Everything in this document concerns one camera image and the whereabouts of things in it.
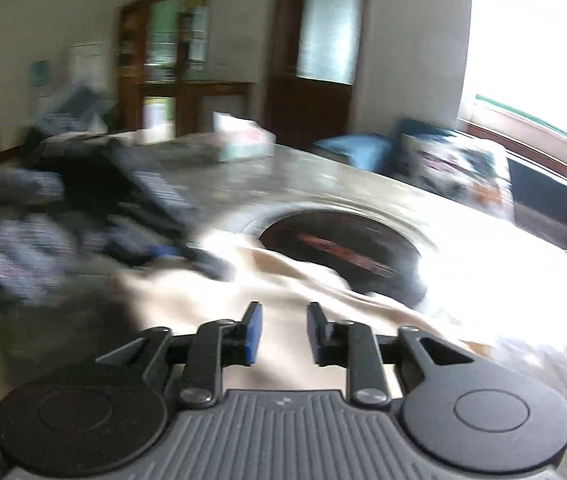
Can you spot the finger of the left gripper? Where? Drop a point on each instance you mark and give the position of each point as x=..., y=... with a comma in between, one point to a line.
x=213, y=267
x=163, y=251

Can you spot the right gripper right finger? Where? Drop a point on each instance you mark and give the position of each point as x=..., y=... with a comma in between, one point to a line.
x=316, y=324

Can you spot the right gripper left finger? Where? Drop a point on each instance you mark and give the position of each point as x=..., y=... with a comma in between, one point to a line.
x=251, y=329

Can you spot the beige cream garment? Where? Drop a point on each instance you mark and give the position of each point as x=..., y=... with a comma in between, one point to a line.
x=263, y=299

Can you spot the grey knit gloved left hand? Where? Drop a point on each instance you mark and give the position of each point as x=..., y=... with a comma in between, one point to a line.
x=45, y=259

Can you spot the round black induction cooktop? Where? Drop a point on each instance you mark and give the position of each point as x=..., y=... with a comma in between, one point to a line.
x=374, y=251

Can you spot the pink tissue box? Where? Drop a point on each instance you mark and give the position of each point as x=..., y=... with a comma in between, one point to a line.
x=236, y=138

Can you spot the wooden display cabinet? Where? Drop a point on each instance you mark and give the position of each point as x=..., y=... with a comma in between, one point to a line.
x=161, y=73

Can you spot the light blue cushion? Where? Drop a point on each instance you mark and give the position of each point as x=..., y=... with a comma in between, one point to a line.
x=365, y=151

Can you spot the quilted grey star tablecloth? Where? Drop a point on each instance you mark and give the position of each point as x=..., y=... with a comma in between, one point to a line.
x=485, y=278

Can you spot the butterfly print pillow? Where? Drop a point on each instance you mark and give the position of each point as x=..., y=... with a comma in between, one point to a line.
x=468, y=171

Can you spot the dark wooden door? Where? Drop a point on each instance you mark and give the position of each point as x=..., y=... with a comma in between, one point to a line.
x=311, y=69

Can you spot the window with green frame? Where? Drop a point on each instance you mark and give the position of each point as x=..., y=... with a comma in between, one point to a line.
x=517, y=62

